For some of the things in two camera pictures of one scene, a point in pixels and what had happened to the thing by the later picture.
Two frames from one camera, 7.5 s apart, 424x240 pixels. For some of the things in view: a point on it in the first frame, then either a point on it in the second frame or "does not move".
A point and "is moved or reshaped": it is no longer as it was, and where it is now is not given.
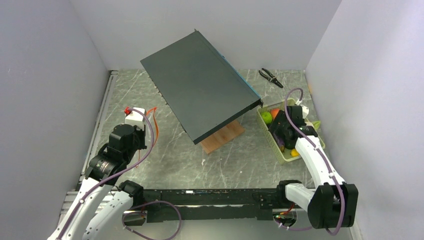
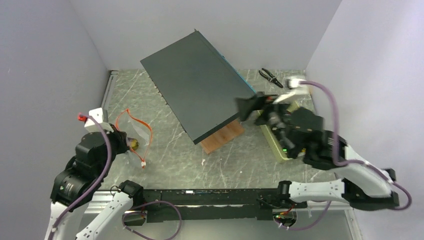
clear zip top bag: (151, 132) is moved or reshaped
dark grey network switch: (203, 91) does not move
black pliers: (271, 78) does not move
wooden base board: (222, 136) does not move
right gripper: (280, 118) to (246, 106)
